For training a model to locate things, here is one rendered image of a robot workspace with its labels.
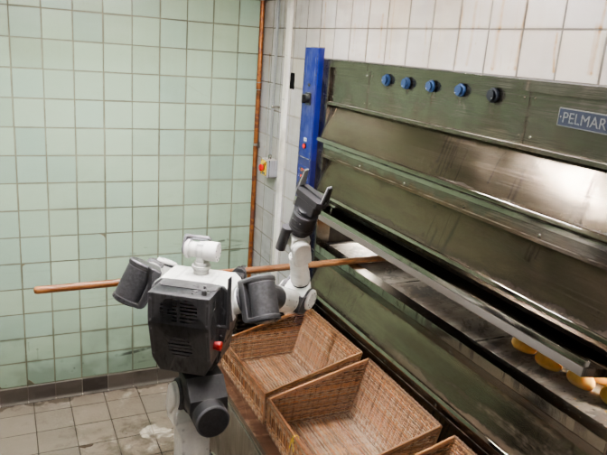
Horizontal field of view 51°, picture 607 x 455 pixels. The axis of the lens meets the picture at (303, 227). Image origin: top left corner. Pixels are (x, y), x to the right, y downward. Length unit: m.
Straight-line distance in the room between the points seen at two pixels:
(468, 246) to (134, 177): 2.19
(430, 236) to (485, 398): 0.60
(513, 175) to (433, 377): 0.85
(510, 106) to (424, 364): 1.03
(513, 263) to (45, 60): 2.60
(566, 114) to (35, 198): 2.80
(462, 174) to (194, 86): 2.02
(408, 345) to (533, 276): 0.76
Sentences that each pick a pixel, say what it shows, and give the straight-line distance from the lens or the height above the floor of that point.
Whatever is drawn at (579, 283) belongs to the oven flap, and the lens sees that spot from 1.94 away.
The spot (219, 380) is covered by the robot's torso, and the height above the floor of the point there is 1.06.
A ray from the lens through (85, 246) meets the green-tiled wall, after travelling 3.88.
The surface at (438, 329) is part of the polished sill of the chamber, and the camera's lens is 2.44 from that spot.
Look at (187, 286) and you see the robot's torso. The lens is 2.03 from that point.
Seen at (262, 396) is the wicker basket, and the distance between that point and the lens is 2.80.
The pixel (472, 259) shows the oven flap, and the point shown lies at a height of 1.49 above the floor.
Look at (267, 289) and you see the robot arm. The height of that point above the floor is 1.39.
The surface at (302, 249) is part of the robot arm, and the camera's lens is 2.12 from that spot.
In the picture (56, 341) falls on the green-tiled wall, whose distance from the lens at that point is 4.09.
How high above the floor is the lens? 2.14
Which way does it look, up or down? 16 degrees down
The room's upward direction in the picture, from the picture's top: 4 degrees clockwise
